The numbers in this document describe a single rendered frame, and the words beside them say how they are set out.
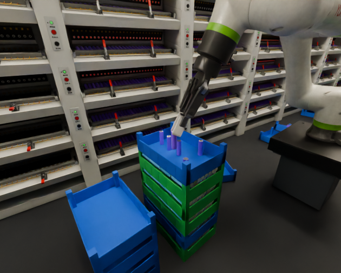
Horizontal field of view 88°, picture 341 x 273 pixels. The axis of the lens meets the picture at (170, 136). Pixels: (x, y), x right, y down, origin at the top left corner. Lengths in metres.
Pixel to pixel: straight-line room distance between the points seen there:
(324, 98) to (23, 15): 1.34
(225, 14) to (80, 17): 0.68
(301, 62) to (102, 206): 1.03
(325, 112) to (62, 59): 1.25
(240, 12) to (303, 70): 0.61
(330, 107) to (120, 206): 1.03
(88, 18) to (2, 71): 0.42
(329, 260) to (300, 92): 0.75
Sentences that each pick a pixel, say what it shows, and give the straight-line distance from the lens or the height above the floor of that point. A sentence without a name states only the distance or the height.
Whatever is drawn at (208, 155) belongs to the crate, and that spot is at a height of 0.40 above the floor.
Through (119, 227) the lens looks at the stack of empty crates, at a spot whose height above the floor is 0.24.
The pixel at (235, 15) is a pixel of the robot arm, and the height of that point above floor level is 0.85.
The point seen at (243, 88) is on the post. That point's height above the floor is 0.46.
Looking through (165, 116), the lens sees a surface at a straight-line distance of 1.24.
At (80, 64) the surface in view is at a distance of 1.00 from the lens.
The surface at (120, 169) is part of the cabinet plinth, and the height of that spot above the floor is 0.05.
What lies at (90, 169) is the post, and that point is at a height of 0.15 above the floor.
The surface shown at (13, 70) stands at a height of 0.72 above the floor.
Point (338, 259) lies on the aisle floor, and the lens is 1.11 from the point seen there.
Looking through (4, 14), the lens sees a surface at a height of 0.91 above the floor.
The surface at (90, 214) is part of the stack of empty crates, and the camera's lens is 0.76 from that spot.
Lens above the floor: 0.78
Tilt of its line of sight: 26 degrees down
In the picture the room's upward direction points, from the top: 1 degrees counter-clockwise
